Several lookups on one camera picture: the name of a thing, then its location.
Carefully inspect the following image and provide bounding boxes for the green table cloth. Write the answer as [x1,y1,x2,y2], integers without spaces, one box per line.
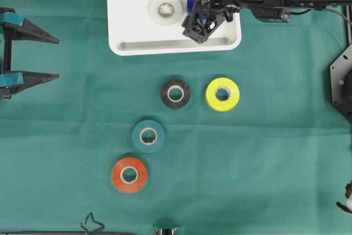
[1,0,351,234]

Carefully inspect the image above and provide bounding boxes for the blue tape roll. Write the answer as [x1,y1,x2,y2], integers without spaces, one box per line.
[186,0,207,24]

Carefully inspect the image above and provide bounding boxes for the black bent wire clip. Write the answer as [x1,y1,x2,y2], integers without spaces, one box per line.
[79,212,106,234]

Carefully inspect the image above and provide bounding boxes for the teal green tape roll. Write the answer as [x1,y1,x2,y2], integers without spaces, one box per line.
[132,120,165,153]

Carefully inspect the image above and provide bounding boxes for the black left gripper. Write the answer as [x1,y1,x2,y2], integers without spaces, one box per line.
[1,8,59,100]

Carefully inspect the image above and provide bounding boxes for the white tape roll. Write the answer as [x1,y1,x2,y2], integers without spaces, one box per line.
[148,0,183,26]

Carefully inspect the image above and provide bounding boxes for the black tape roll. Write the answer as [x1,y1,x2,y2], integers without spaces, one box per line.
[161,79,191,110]

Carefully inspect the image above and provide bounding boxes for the orange red tape roll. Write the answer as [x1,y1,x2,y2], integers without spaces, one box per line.
[112,157,148,194]

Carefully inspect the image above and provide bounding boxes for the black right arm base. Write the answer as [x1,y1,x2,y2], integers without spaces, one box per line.
[329,45,351,122]

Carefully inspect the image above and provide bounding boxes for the yellow tape roll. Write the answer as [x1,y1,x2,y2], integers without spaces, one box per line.
[205,77,240,112]

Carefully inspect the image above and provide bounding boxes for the white plastic tray case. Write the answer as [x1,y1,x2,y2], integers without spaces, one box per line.
[107,0,241,56]

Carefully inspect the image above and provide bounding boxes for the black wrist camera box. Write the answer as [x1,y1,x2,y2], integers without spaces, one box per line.
[249,4,290,23]

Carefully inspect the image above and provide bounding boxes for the white connector with cable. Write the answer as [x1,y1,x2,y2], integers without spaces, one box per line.
[336,182,352,214]

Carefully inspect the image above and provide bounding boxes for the bottom camera mount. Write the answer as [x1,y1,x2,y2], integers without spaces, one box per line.
[153,226,178,235]

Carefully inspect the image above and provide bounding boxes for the black cable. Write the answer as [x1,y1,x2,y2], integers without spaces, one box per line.
[288,6,352,28]

